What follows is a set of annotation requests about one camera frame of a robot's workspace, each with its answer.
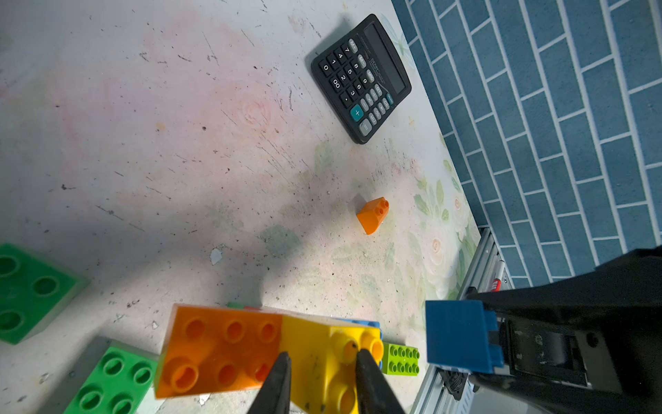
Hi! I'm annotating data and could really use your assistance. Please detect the long lime lego brick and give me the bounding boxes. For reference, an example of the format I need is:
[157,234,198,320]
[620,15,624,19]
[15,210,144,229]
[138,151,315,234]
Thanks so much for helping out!
[382,343,421,376]

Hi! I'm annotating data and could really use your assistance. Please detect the small orange lego brick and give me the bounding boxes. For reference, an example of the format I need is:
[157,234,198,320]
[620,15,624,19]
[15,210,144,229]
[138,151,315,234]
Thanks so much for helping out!
[356,198,390,235]

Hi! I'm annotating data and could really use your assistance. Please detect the black calculator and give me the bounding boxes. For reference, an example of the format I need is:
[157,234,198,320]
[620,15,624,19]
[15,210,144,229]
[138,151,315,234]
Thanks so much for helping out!
[310,14,412,145]

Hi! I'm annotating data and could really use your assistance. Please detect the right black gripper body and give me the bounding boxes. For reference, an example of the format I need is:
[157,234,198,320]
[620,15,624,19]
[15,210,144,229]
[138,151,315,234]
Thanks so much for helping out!
[499,319,661,398]

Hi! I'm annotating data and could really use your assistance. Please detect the red marker pen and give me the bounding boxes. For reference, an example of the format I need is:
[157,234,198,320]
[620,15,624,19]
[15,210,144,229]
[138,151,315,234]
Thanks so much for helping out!
[491,260,505,293]

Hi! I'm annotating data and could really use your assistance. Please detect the long green lego left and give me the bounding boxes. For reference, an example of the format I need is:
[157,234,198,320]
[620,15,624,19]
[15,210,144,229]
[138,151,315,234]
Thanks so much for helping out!
[65,341,157,414]

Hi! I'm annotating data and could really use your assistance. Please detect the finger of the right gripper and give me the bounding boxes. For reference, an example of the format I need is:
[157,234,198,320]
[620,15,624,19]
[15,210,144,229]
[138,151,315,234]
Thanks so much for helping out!
[467,248,661,331]
[469,373,661,413]

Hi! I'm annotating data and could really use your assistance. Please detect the long orange lego brick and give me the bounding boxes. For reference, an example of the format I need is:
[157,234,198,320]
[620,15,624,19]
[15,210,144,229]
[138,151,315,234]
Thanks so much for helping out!
[154,304,282,400]

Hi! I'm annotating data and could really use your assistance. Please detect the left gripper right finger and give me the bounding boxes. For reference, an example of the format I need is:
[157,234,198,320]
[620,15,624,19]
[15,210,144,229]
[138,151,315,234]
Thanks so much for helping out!
[355,349,404,414]

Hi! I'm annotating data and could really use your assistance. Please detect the long light blue lego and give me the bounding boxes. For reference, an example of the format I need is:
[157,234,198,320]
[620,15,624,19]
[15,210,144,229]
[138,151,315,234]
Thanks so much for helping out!
[336,318,381,330]

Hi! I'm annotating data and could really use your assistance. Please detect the yellow lego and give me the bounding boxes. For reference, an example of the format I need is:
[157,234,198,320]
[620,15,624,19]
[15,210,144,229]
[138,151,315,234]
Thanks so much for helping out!
[280,314,384,413]

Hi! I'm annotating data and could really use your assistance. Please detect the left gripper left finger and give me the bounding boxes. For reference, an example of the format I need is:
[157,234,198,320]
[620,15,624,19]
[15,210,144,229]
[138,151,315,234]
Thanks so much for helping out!
[248,352,291,414]

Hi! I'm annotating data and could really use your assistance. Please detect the small blue lego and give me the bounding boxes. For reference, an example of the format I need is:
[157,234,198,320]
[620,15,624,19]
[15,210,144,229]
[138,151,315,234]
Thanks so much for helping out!
[425,300,504,374]

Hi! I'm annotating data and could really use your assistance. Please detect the small green lego top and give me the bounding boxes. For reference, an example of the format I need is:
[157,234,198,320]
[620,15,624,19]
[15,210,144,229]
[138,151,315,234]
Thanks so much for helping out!
[1,243,88,345]

